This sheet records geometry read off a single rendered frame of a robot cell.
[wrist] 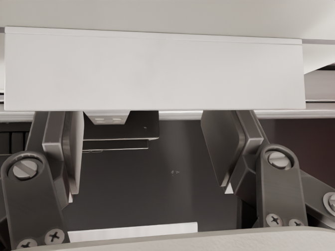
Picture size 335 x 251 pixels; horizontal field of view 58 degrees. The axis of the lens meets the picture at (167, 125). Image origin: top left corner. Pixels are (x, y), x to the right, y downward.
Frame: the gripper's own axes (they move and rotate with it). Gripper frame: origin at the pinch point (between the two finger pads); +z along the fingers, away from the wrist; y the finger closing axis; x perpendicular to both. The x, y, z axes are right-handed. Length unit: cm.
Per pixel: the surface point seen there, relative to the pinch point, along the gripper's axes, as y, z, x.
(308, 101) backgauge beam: 28.3, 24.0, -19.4
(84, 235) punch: -3.1, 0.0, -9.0
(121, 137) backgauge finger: -0.5, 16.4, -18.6
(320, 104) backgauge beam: 30.3, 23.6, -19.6
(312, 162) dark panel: 47, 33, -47
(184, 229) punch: 2.8, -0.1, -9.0
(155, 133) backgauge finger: 3.5, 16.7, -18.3
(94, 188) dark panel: -6, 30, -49
